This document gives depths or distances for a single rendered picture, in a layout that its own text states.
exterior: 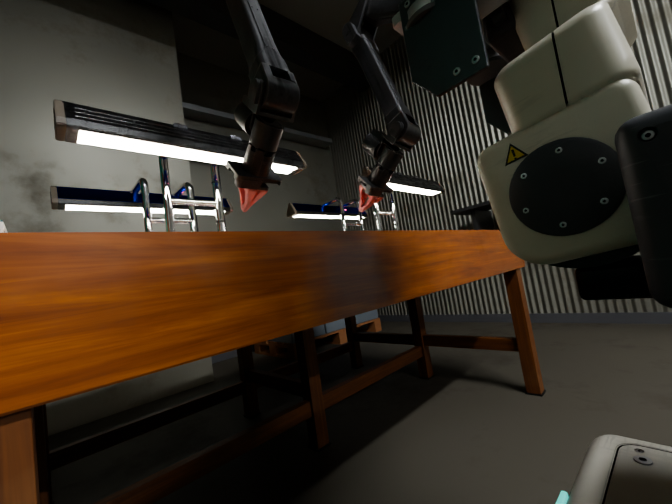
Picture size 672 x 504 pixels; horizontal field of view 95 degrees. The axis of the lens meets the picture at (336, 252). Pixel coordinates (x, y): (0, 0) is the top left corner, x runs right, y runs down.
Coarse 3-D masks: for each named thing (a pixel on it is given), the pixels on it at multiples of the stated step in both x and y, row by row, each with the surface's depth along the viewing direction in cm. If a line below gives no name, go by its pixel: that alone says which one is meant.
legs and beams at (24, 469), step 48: (384, 336) 203; (432, 336) 178; (480, 336) 161; (528, 336) 141; (240, 384) 163; (288, 384) 137; (528, 384) 142; (0, 432) 31; (144, 432) 132; (240, 432) 106; (0, 480) 30; (48, 480) 110; (144, 480) 86; (192, 480) 92
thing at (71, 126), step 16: (64, 112) 62; (80, 112) 64; (96, 112) 66; (112, 112) 69; (64, 128) 61; (80, 128) 62; (96, 128) 64; (112, 128) 66; (128, 128) 68; (144, 128) 71; (160, 128) 74; (176, 128) 77; (176, 144) 75; (192, 144) 77; (208, 144) 80; (224, 144) 84; (240, 144) 89; (288, 160) 98; (304, 160) 103
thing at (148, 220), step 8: (136, 184) 112; (144, 184) 107; (184, 184) 119; (136, 192) 117; (144, 192) 107; (176, 192) 126; (192, 192) 118; (144, 200) 107; (144, 208) 106; (192, 208) 117; (144, 216) 106; (192, 216) 117; (144, 224) 106; (192, 224) 116
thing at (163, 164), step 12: (168, 168) 91; (216, 168) 101; (168, 180) 90; (216, 180) 100; (168, 192) 89; (216, 192) 99; (168, 204) 89; (180, 204) 92; (192, 204) 94; (204, 204) 96; (216, 204) 99; (168, 216) 88; (216, 216) 99; (168, 228) 88
